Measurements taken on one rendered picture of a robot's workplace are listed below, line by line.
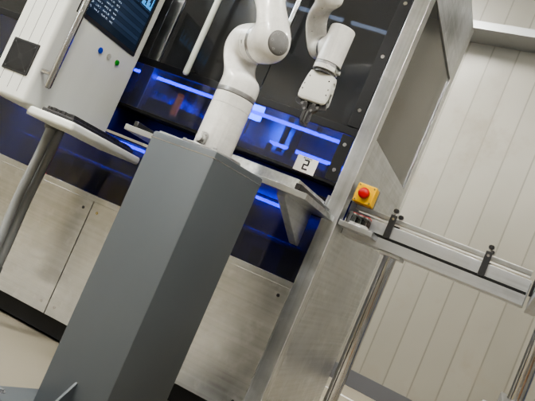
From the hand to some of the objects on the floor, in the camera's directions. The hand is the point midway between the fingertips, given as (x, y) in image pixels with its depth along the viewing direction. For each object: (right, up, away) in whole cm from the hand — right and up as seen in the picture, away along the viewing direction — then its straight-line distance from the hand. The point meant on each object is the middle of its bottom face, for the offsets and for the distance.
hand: (305, 118), depth 225 cm
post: (-23, -113, +28) cm, 119 cm away
